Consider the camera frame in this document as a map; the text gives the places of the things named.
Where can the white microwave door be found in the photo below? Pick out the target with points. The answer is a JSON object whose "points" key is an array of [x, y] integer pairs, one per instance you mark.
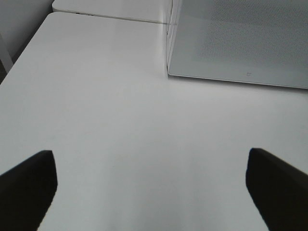
{"points": [[250, 41]]}

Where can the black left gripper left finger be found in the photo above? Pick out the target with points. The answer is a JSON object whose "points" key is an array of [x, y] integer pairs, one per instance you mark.
{"points": [[27, 191]]}

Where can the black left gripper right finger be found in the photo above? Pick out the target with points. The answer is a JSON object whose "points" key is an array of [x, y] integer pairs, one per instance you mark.
{"points": [[278, 190]]}

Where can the white table leg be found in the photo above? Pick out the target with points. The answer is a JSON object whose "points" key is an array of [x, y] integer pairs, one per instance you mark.
{"points": [[5, 56]]}

